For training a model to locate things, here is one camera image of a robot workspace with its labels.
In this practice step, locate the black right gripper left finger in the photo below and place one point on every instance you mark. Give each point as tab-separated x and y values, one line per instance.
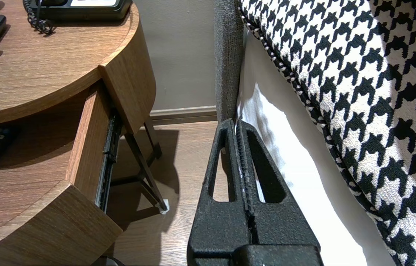
222	225

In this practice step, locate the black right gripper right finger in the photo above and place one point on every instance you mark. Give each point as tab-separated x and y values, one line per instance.
278	229

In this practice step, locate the wooden nightstand drawer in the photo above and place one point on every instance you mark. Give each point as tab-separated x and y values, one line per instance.
45	221

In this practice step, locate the white bed sheet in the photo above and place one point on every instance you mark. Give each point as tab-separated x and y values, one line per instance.
303	177

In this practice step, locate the black telephone handset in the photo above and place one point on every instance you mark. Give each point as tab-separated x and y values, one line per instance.
54	2

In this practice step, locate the black and white desk telephone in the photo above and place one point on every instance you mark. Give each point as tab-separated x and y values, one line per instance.
89	11

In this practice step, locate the brown skirting board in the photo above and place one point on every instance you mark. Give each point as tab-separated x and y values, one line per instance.
185	114

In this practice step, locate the houndstooth black and white pillow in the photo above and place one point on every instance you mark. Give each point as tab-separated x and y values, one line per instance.
359	92

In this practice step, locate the grey upholstered headboard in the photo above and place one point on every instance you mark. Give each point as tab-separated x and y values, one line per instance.
228	55

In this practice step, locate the black metal nightstand leg frame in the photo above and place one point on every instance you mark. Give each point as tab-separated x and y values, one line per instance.
143	170

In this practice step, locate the black drawer slide rail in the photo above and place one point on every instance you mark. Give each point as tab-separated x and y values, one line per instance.
110	155

